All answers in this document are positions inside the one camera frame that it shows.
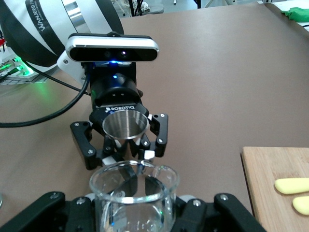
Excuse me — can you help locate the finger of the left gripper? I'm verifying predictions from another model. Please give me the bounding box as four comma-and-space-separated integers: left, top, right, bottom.
135, 113, 169, 160
70, 121, 121, 170

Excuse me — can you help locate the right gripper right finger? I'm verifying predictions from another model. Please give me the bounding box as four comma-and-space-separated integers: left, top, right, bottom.
172, 194, 268, 232

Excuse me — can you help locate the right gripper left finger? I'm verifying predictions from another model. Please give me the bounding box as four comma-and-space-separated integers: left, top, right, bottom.
0, 191, 97, 232

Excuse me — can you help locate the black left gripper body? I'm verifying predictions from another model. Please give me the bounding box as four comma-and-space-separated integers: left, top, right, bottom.
88, 61, 151, 131

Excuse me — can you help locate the steel double jigger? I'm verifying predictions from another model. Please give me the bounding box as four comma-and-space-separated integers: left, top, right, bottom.
102, 111, 149, 157

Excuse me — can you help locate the clear glass beaker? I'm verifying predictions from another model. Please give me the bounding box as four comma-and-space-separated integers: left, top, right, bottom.
89, 159, 181, 232

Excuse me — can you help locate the wooden cutting board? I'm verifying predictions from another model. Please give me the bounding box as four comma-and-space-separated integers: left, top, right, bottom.
241, 146, 309, 232

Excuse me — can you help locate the brown table cover sheet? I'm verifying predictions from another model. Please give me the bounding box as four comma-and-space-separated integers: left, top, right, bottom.
0, 4, 309, 232

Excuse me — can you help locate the yellow plastic knife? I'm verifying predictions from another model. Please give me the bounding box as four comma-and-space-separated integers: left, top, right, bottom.
274, 178, 309, 195

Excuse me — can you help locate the green cloth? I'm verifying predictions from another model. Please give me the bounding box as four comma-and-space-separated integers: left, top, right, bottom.
281, 7, 309, 23

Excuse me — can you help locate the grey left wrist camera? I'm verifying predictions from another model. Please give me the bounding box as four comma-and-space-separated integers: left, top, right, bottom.
65, 32, 160, 63

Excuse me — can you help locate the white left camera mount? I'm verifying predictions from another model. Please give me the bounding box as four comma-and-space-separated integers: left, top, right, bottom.
56, 50, 89, 84

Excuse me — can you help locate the thin black camera cable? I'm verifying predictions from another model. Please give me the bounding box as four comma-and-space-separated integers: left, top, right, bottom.
26, 62, 83, 92

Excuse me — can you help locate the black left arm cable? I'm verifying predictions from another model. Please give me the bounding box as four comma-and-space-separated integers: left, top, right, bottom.
0, 72, 90, 128

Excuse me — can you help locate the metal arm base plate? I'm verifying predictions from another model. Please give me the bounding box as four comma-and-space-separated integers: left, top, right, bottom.
0, 54, 48, 86

